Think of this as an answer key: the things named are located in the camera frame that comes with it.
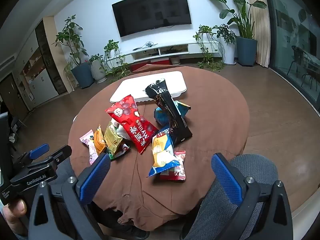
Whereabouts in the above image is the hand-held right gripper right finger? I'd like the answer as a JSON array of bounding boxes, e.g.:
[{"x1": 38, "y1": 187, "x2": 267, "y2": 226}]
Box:
[{"x1": 211, "y1": 152, "x2": 293, "y2": 240}]

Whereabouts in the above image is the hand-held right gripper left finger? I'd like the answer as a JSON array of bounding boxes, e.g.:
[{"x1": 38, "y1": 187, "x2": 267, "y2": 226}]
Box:
[{"x1": 30, "y1": 153, "x2": 112, "y2": 240}]

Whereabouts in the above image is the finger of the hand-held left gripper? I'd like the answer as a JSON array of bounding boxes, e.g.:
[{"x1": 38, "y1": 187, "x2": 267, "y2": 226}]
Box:
[
  {"x1": 12, "y1": 143, "x2": 50, "y2": 168},
  {"x1": 27, "y1": 145, "x2": 72, "y2": 174}
]

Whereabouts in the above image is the pink candy packet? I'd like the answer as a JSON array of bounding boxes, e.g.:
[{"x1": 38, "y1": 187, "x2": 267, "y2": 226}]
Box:
[{"x1": 79, "y1": 129, "x2": 99, "y2": 165}]

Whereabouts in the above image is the orange snack packet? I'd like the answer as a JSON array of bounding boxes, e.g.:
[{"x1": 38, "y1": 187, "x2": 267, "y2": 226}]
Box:
[{"x1": 93, "y1": 125, "x2": 107, "y2": 155}]

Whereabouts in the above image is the green red snack packet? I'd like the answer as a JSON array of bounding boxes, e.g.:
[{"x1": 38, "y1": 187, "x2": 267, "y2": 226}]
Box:
[{"x1": 106, "y1": 142, "x2": 130, "y2": 161}]

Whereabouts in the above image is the gold snack packet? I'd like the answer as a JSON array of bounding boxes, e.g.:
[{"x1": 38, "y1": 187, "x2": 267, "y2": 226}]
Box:
[{"x1": 103, "y1": 121, "x2": 123, "y2": 155}]

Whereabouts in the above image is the small red white packet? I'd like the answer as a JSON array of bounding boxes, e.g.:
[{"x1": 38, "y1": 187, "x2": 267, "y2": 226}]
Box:
[{"x1": 159, "y1": 151, "x2": 187, "y2": 182}]

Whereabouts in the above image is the white red snack pouch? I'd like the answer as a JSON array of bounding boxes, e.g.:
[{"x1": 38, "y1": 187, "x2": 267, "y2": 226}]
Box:
[{"x1": 111, "y1": 119, "x2": 130, "y2": 140}]

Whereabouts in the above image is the red chocolate ball packet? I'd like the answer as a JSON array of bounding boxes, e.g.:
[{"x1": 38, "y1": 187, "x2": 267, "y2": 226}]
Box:
[{"x1": 105, "y1": 94, "x2": 158, "y2": 155}]

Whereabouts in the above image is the blue yellow potato chip packet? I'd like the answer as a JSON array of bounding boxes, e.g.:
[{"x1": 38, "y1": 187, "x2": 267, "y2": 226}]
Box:
[{"x1": 149, "y1": 126, "x2": 181, "y2": 178}]

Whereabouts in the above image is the black snack packet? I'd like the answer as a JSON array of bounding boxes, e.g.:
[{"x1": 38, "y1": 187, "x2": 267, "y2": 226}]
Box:
[{"x1": 145, "y1": 78, "x2": 193, "y2": 145}]

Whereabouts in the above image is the blue chip bag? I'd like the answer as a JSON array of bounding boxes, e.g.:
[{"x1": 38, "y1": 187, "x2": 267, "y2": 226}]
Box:
[{"x1": 154, "y1": 100, "x2": 191, "y2": 125}]

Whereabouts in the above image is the white plastic tray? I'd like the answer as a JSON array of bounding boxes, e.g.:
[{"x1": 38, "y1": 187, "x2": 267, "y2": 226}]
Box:
[{"x1": 110, "y1": 71, "x2": 187, "y2": 103}]

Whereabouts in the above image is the person's left hand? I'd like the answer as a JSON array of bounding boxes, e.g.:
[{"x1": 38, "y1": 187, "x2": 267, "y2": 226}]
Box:
[{"x1": 0, "y1": 199, "x2": 27, "y2": 235}]

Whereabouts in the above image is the grey office chair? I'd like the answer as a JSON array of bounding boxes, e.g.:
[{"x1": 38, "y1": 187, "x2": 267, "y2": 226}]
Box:
[{"x1": 184, "y1": 154, "x2": 279, "y2": 240}]

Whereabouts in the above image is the person's bare foot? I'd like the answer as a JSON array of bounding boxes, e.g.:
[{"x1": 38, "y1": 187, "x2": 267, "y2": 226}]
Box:
[{"x1": 117, "y1": 214, "x2": 133, "y2": 227}]

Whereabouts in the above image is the brown tablecloth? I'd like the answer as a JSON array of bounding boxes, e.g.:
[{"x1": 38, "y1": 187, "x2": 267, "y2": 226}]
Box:
[{"x1": 68, "y1": 64, "x2": 250, "y2": 224}]

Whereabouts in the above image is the dark brown door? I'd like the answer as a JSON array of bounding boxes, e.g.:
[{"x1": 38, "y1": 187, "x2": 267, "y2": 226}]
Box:
[{"x1": 0, "y1": 72, "x2": 29, "y2": 117}]

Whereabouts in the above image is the slender green plant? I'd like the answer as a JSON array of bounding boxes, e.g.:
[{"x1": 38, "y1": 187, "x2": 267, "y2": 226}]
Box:
[{"x1": 63, "y1": 59, "x2": 75, "y2": 88}]

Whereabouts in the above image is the leafy tree in blue pot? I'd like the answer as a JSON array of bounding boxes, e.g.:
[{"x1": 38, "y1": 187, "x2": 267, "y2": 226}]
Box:
[{"x1": 54, "y1": 15, "x2": 95, "y2": 89}]

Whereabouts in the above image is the ceiling air vent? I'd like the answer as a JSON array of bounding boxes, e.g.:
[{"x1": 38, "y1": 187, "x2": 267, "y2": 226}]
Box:
[{"x1": 0, "y1": 56, "x2": 18, "y2": 67}]

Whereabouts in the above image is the plant in white ribbed pot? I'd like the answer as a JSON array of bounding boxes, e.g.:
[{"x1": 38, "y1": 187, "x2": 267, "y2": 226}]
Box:
[{"x1": 89, "y1": 54, "x2": 108, "y2": 83}]

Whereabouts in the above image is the trailing vine plant on stand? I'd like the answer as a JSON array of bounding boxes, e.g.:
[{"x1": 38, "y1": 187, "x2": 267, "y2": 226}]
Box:
[
  {"x1": 104, "y1": 39, "x2": 132, "y2": 78},
  {"x1": 194, "y1": 25, "x2": 225, "y2": 70}
]

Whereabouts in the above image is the small-leaf plant in white pot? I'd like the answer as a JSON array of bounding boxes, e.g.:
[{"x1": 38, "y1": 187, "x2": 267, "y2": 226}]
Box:
[{"x1": 212, "y1": 24, "x2": 237, "y2": 65}]

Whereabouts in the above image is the broad-leaf plant in blue pot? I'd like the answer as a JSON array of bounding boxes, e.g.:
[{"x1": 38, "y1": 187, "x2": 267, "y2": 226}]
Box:
[{"x1": 202, "y1": 0, "x2": 268, "y2": 67}]

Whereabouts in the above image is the white television console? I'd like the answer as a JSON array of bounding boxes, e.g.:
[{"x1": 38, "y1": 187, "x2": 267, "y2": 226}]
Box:
[{"x1": 117, "y1": 42, "x2": 222, "y2": 63}]

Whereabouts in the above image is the beige curtain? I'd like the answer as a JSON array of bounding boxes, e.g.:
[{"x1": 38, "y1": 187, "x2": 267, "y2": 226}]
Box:
[{"x1": 246, "y1": 0, "x2": 272, "y2": 68}]

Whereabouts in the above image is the outdoor black chair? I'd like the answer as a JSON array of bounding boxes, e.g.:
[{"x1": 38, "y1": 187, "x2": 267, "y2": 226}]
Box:
[{"x1": 287, "y1": 45, "x2": 309, "y2": 77}]

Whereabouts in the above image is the glass sliding door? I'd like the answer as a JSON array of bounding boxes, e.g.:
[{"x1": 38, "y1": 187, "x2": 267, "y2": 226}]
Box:
[{"x1": 261, "y1": 0, "x2": 320, "y2": 115}]

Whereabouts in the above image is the white wooden wall cabinet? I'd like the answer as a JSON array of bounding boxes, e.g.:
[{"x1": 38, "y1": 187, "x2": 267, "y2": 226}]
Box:
[{"x1": 15, "y1": 16, "x2": 68, "y2": 108}]

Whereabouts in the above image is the wall television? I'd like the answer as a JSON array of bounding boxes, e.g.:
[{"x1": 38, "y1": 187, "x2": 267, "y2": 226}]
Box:
[{"x1": 111, "y1": 0, "x2": 192, "y2": 38}]

